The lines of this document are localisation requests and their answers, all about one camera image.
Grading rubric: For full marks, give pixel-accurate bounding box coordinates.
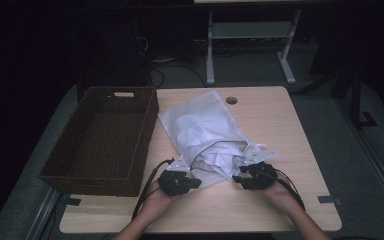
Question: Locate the person's right hand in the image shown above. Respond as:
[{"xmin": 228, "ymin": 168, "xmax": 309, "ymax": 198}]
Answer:
[{"xmin": 262, "ymin": 179, "xmax": 298, "ymax": 215}]

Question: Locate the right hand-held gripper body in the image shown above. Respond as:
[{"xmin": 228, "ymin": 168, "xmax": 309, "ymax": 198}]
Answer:
[{"xmin": 239, "ymin": 149, "xmax": 279, "ymax": 191}]

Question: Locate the black metal stand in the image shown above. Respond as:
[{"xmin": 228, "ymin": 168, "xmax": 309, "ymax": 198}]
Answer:
[{"xmin": 333, "ymin": 68, "xmax": 378, "ymax": 130}]

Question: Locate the white cloth garment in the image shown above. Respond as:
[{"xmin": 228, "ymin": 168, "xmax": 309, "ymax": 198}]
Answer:
[{"xmin": 173, "ymin": 113, "xmax": 248, "ymax": 181}]

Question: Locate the black floor cable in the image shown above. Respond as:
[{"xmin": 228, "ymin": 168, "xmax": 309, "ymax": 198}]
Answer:
[{"xmin": 149, "ymin": 59, "xmax": 209, "ymax": 89}]

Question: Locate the metal floor rail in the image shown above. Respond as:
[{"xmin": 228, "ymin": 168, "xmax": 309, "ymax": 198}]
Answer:
[
  {"xmin": 24, "ymin": 187, "xmax": 62, "ymax": 240},
  {"xmin": 334, "ymin": 98, "xmax": 384, "ymax": 224}
]

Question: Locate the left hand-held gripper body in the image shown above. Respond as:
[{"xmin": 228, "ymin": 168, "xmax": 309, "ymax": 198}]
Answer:
[{"xmin": 157, "ymin": 155, "xmax": 192, "ymax": 197}]

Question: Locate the person's left hand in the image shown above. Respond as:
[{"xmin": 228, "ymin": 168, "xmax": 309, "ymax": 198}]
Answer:
[{"xmin": 142, "ymin": 180, "xmax": 182, "ymax": 219}]

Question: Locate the grey tape strip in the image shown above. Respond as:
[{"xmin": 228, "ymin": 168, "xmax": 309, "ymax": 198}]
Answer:
[
  {"xmin": 317, "ymin": 195, "xmax": 344, "ymax": 206},
  {"xmin": 60, "ymin": 196, "xmax": 82, "ymax": 207}
]

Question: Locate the brown wicker basket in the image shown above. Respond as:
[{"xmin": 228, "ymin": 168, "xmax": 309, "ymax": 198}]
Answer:
[{"xmin": 38, "ymin": 86, "xmax": 160, "ymax": 198}]

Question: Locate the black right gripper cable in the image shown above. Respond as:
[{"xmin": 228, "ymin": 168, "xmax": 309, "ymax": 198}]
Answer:
[{"xmin": 274, "ymin": 168, "xmax": 306, "ymax": 212}]

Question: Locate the white mesh laundry bag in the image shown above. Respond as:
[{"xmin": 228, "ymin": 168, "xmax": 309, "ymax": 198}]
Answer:
[{"xmin": 157, "ymin": 89, "xmax": 278, "ymax": 190}]

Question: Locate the white metal desk frame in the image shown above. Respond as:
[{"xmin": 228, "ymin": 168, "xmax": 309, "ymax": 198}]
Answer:
[{"xmin": 205, "ymin": 9, "xmax": 303, "ymax": 86}]

